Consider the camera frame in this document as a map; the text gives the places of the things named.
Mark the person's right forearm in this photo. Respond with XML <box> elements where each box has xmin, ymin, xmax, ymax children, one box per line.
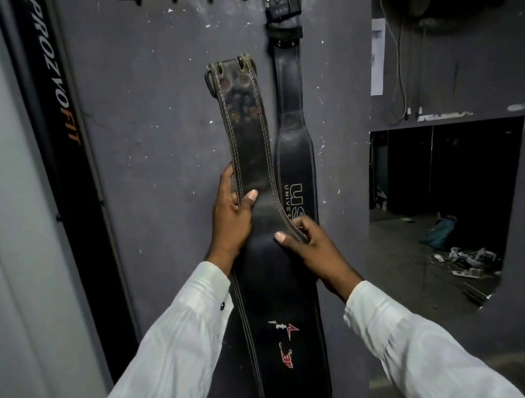
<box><xmin>338</xmin><ymin>260</ymin><xmax>525</xmax><ymax>398</ymax></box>

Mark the black lettered machine post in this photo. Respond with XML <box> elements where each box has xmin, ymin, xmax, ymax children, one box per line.
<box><xmin>0</xmin><ymin>0</ymin><xmax>145</xmax><ymax>393</ymax></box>

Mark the broken wall mirror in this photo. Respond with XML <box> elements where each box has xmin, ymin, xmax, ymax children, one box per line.
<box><xmin>348</xmin><ymin>110</ymin><xmax>525</xmax><ymax>327</ymax></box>

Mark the black USI leather belt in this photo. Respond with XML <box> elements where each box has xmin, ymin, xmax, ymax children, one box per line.
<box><xmin>249</xmin><ymin>0</ymin><xmax>335</xmax><ymax>233</ymax></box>

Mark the person's left forearm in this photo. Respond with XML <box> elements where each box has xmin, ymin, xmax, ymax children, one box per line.
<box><xmin>40</xmin><ymin>258</ymin><xmax>248</xmax><ymax>398</ymax></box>

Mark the teal bag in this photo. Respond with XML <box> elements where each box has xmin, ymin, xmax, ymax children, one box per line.
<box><xmin>415</xmin><ymin>214</ymin><xmax>462</xmax><ymax>255</ymax></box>

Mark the person's left hand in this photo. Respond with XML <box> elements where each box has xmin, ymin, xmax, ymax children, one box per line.
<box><xmin>191</xmin><ymin>159</ymin><xmax>271</xmax><ymax>281</ymax></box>

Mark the person's right hand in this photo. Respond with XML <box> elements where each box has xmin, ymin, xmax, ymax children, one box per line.
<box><xmin>271</xmin><ymin>208</ymin><xmax>367</xmax><ymax>312</ymax></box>

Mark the white paper sheet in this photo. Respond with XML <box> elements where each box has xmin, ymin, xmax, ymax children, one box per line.
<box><xmin>360</xmin><ymin>17</ymin><xmax>397</xmax><ymax>98</ymax></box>

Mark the white gym machine shroud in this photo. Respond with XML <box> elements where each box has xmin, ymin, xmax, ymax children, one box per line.
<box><xmin>0</xmin><ymin>0</ymin><xmax>116</xmax><ymax>398</ymax></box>

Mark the worn black red-logo belt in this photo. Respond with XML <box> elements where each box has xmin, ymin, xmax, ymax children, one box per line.
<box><xmin>200</xmin><ymin>46</ymin><xmax>335</xmax><ymax>398</ymax></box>

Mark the pile of white items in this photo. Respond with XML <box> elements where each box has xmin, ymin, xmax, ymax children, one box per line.
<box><xmin>428</xmin><ymin>241</ymin><xmax>502</xmax><ymax>286</ymax></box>

